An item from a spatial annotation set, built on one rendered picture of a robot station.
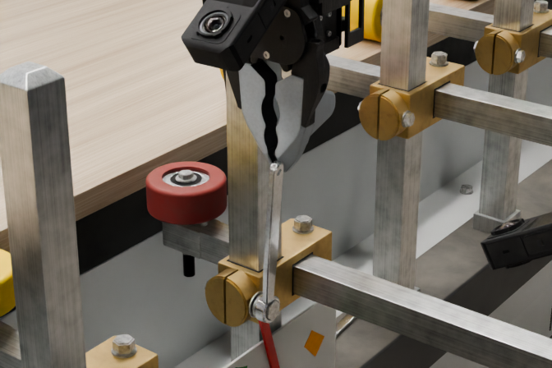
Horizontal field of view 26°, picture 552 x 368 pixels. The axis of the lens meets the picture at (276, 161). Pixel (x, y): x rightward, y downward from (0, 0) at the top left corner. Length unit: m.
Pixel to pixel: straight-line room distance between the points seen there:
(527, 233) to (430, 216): 0.81
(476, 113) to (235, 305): 0.34
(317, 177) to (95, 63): 0.32
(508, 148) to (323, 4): 0.64
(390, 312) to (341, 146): 0.53
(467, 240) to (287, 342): 0.44
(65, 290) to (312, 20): 0.27
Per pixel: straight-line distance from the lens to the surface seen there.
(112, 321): 1.30
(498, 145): 1.50
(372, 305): 1.08
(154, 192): 1.17
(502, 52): 1.43
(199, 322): 1.42
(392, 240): 1.31
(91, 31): 1.66
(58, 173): 0.86
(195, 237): 1.19
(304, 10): 0.88
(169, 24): 1.68
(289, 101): 0.92
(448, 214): 1.77
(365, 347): 1.30
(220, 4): 0.86
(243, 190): 1.06
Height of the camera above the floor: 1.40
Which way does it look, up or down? 24 degrees down
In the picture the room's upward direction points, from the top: straight up
